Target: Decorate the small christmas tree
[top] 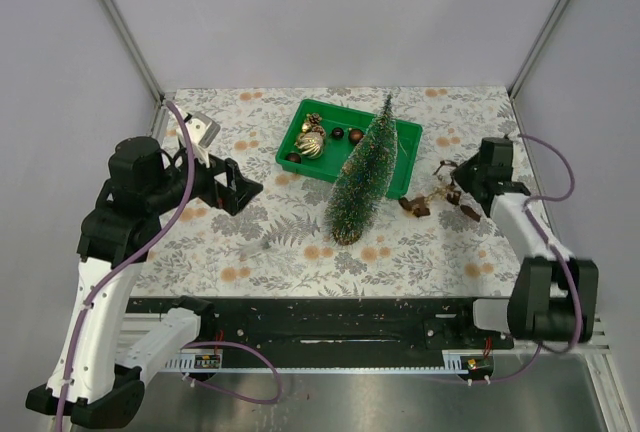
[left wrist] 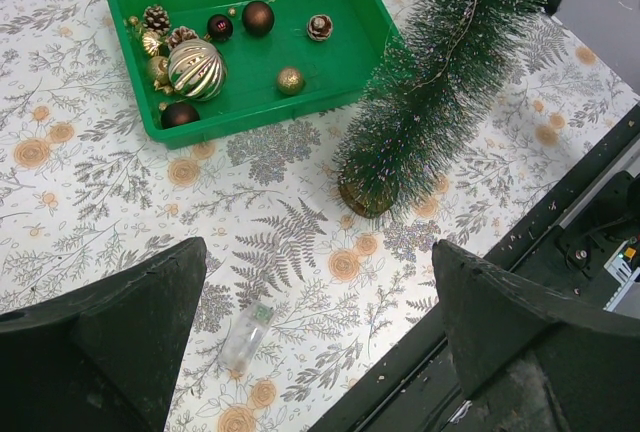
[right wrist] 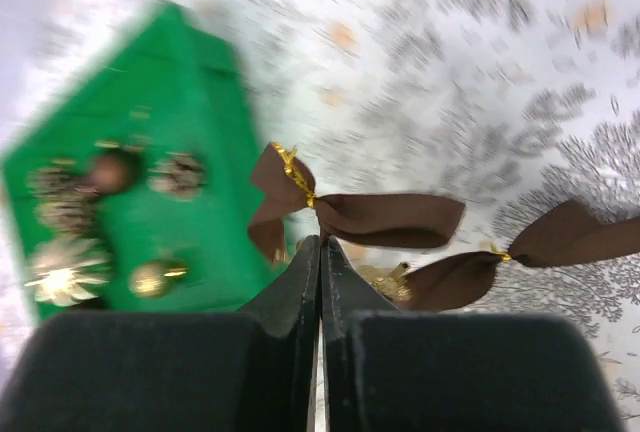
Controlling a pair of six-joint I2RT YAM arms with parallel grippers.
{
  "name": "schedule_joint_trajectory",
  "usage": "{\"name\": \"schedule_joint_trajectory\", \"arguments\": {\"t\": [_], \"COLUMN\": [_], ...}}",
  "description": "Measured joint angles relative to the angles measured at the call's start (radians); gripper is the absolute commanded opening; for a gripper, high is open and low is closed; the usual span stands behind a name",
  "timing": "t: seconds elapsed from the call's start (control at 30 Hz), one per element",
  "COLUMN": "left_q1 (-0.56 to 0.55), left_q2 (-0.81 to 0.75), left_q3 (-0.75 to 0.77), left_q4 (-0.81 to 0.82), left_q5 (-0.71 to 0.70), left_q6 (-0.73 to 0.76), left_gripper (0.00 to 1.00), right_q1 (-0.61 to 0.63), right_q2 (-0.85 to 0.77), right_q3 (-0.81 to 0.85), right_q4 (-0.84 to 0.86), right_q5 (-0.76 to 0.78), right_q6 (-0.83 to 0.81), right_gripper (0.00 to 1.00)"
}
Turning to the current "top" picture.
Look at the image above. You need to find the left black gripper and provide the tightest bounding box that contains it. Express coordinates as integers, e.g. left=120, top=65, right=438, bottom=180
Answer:
left=147, top=142, right=263, bottom=213

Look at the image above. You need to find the brown ribbon bow decoration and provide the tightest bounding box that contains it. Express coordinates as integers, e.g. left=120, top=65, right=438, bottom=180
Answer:
left=397, top=160, right=481, bottom=223

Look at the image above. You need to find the small frosted christmas tree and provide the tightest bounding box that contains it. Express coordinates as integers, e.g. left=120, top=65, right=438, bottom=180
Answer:
left=324, top=94, right=398, bottom=246

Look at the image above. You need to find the green plastic tray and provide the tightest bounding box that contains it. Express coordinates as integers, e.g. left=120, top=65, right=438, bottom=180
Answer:
left=275, top=99, right=423, bottom=199

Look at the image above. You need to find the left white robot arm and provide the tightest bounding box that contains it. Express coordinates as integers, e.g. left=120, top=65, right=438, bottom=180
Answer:
left=26, top=136, right=263, bottom=430

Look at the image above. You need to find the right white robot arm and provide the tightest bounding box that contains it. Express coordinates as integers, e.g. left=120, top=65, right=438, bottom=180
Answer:
left=451, top=137, right=599, bottom=354

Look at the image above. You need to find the clear plastic battery box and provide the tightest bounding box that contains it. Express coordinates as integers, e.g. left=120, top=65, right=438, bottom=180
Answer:
left=239, top=239, right=271, bottom=259

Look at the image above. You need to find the gold ball ornament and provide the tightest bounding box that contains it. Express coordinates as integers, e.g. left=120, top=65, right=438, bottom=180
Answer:
left=286, top=153, right=302, bottom=164

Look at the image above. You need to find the floral patterned table mat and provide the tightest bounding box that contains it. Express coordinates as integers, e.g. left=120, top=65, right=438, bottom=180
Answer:
left=134, top=86, right=519, bottom=297

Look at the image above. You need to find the silver gold ribbed ornament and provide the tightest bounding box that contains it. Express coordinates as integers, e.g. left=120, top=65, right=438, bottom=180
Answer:
left=296, top=132, right=325, bottom=159

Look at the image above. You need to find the gold pine cone ornament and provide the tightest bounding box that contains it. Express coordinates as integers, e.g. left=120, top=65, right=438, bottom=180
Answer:
left=305, top=113, right=322, bottom=126

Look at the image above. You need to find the dark brown ball ornament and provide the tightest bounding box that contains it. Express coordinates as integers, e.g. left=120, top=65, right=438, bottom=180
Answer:
left=332, top=128, right=344, bottom=140

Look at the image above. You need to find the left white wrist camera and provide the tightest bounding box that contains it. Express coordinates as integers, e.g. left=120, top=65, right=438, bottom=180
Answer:
left=177, top=112, right=221, bottom=167

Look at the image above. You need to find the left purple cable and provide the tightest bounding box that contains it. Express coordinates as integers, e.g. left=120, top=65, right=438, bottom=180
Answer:
left=54, top=100, right=284, bottom=432

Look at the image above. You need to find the left aluminium frame post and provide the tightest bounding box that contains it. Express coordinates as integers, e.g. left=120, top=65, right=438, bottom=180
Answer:
left=98, top=0, right=165, bottom=107

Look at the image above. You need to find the aluminium frame post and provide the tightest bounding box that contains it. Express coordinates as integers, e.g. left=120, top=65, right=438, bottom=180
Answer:
left=507, top=0, right=573, bottom=102
left=98, top=0, right=165, bottom=107

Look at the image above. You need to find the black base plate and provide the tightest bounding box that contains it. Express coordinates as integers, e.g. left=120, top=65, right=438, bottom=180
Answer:
left=120, top=297, right=513, bottom=356

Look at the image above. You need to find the aluminium rail profile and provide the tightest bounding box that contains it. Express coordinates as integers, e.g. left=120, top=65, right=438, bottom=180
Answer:
left=112, top=312, right=614, bottom=356

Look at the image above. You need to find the white slotted cable duct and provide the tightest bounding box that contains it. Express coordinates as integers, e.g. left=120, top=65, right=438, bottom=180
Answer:
left=162, top=348, right=493, bottom=375

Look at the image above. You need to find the right aluminium frame post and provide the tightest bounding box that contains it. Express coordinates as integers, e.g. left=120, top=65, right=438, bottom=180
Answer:
left=507, top=0, right=573, bottom=102

